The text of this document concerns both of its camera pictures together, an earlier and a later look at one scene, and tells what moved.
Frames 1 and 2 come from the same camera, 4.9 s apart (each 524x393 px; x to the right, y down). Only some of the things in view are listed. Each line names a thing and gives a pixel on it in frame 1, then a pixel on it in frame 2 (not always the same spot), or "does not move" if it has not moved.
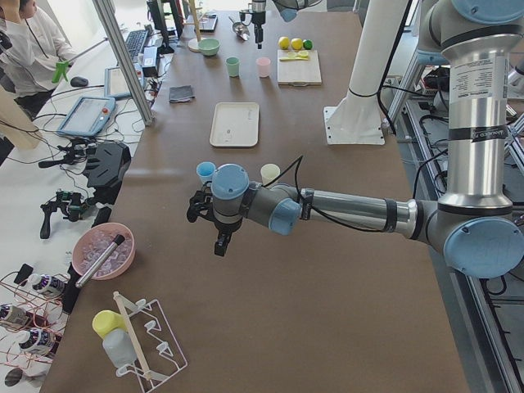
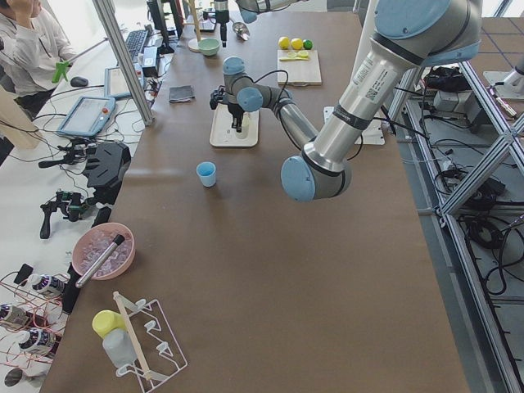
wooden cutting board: x=299 y=73 does not move
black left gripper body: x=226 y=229 → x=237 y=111
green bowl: x=209 y=47 does not move
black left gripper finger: x=220 y=246 → x=237 y=120
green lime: x=307 y=44 does not move
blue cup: x=205 y=170 does not move
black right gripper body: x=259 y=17 → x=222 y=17
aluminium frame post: x=106 y=10 does not move
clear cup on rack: x=119 y=347 does not move
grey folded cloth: x=180 y=93 does not move
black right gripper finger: x=259 y=36 → x=223 y=33
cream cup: x=268 y=172 → x=245 y=126
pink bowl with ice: x=93 y=241 does not move
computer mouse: x=79 y=82 does not move
